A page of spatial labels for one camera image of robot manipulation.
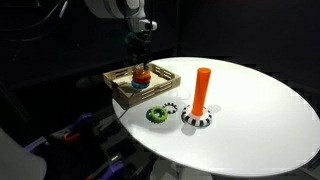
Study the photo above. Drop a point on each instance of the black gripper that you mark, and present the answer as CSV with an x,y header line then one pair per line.
x,y
138,45

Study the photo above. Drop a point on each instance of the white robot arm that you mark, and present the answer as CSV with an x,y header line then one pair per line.
x,y
113,8

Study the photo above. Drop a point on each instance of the slatted wooden crate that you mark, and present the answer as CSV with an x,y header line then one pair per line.
x,y
156,88

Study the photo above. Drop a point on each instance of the orange peg with striped base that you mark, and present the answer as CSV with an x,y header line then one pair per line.
x,y
201,93

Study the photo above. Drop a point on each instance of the purple clamp with orange tip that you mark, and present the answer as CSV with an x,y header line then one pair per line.
x,y
78,128

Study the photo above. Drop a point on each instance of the grey rounded object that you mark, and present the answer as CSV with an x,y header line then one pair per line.
x,y
16,160

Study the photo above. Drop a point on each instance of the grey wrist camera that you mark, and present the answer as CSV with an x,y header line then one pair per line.
x,y
149,25

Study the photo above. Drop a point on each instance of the white table pedestal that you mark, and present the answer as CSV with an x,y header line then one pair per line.
x,y
180,171

